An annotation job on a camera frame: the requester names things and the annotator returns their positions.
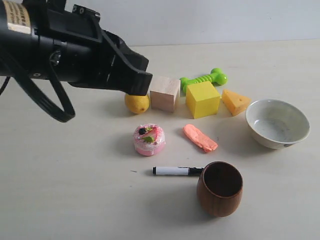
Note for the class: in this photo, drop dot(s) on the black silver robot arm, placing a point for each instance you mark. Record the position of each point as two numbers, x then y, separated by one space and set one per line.
16 33

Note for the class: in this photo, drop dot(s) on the brown wooden cup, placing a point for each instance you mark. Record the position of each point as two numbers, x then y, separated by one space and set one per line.
219 189

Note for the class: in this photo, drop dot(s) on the white speckled ceramic bowl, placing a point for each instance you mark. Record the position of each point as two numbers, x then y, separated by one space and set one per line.
276 124

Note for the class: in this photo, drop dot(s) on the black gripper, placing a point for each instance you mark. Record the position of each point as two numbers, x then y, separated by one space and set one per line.
81 52

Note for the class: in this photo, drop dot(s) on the green bone dog toy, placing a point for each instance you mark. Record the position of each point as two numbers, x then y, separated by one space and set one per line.
216 76

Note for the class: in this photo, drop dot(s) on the orange salmon slice toy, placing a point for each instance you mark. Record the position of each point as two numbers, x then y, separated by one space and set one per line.
199 138

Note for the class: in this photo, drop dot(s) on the orange cheese wedge toy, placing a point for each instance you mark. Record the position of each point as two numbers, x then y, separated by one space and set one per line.
234 102

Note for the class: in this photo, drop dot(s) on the pink cake squishy toy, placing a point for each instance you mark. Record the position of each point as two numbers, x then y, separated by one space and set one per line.
149 139

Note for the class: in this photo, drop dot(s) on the black white marker pen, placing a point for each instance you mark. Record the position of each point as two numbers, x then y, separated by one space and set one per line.
176 171

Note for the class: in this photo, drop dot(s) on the plain wooden cube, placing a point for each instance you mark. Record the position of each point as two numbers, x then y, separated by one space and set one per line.
164 93

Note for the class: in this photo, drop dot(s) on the yellow cube block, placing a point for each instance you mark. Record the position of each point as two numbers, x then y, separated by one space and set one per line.
202 99

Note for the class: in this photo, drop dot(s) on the yellow lemon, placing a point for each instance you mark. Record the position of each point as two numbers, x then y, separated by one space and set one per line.
137 104

